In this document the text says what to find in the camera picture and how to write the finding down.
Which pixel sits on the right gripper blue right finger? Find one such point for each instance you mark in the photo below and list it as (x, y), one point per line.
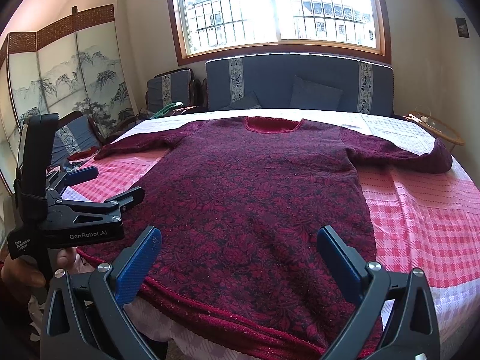
(411, 331)

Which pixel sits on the green clothes hanger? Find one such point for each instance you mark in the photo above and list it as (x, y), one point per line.
(166, 109)

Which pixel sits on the pink white checkered bedspread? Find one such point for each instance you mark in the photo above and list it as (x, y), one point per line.
(419, 220)

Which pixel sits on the blue cushioned wooden armchair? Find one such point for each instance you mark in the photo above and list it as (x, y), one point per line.
(180, 85)

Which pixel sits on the blue grey square cushion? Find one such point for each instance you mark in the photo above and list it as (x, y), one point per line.
(308, 95)

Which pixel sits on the wooden framed window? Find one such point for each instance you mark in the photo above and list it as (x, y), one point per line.
(208, 29)

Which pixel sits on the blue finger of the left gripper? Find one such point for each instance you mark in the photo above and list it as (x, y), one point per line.
(80, 176)
(128, 199)

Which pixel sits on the dark wall switch plate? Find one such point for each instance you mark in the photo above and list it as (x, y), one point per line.
(462, 27)

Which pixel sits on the painted folding screen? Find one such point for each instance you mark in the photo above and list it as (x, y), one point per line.
(71, 65)

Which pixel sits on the dark red floral sweater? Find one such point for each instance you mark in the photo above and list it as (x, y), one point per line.
(239, 202)

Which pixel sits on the person's left hand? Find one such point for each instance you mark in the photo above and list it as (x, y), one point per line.
(20, 278)

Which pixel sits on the blue cushioned chair near screen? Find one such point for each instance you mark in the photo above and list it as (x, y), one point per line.
(76, 133)

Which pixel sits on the blue grey padded headboard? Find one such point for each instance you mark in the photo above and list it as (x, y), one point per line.
(266, 81)

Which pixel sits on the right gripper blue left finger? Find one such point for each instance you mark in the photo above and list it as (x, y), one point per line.
(84, 316)

